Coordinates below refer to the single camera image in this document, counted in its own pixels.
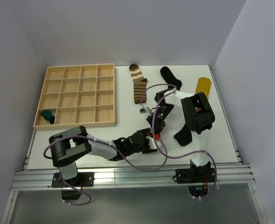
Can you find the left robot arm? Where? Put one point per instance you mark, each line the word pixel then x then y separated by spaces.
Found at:
pixel 68 146

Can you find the brown striped sock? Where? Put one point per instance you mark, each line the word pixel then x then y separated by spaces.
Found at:
pixel 139 84

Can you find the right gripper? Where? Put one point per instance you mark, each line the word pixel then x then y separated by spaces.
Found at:
pixel 159 126

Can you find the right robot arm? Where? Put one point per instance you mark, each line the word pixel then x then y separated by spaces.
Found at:
pixel 199 118

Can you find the dark teal sock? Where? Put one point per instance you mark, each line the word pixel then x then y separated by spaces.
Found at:
pixel 48 116

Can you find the black sock with white stripes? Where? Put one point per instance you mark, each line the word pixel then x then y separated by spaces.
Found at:
pixel 170 79

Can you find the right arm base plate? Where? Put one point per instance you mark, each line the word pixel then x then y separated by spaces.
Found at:
pixel 194 175

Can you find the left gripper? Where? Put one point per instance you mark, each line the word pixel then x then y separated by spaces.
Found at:
pixel 145 132

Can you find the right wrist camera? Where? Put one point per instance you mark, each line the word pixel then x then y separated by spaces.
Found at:
pixel 143 110

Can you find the aluminium mounting rail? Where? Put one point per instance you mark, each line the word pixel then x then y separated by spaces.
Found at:
pixel 107 178

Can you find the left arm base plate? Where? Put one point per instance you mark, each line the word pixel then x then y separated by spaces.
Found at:
pixel 83 179

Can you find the plain black sock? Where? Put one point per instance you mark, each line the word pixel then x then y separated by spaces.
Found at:
pixel 184 136

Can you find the wooden compartment tray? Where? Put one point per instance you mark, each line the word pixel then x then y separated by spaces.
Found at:
pixel 78 95

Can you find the yellow sock with cartoon face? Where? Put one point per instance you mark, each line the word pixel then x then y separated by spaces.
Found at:
pixel 204 86

